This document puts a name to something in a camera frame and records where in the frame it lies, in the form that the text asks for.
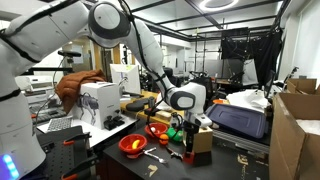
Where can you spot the yellow toy banana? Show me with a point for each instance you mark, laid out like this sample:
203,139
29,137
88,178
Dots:
135,144

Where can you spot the tan tape patch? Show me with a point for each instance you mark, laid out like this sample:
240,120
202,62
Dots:
152,169

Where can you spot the silver fork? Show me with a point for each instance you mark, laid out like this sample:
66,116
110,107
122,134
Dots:
161,160

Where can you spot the black orange clamp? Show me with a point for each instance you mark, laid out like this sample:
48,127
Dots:
83,165
72,140

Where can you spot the black orange clamp lower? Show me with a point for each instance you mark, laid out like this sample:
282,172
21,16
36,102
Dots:
83,165

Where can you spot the brown puffer jacket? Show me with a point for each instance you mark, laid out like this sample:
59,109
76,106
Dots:
69,86

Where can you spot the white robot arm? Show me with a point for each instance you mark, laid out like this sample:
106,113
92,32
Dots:
30,38

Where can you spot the large cardboard box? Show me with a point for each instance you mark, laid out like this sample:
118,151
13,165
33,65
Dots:
294,153

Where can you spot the black curtain backdrop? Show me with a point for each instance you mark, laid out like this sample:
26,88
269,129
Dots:
263,49

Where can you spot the silver keyboard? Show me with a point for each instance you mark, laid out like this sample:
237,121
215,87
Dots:
57,124

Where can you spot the orange handled pliers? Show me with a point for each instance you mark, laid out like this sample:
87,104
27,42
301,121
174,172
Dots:
174,153

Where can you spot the orange toy basketball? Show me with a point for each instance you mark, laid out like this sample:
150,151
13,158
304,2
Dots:
164,139

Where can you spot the red bowl with white ball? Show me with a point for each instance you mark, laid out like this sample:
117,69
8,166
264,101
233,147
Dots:
160,129

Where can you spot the white cloth pile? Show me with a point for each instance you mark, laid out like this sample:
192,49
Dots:
251,99

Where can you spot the red bowl with banana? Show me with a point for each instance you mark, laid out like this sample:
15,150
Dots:
132,143

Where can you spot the small wooden block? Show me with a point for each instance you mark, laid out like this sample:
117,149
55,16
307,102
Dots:
164,115

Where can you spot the yellow wooden table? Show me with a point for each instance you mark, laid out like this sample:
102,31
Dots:
144,113

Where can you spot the white robot dog box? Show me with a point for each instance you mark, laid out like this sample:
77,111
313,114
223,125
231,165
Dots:
97,103

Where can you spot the silver spoon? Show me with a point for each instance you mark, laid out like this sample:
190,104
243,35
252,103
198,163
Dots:
134,156

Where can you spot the black orange clamp upper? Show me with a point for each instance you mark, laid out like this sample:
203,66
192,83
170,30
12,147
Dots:
72,140

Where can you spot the black massage gun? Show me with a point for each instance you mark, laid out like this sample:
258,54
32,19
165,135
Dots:
138,105

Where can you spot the black game controller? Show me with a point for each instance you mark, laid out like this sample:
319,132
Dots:
113,122

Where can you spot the white ball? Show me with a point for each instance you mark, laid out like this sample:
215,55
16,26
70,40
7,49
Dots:
153,129

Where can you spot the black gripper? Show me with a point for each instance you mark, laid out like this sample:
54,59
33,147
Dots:
191,130

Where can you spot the green toy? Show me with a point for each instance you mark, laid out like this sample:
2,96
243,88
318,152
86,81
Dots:
175,135

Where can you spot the blue plastic bin lid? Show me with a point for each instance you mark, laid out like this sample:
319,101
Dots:
243,120

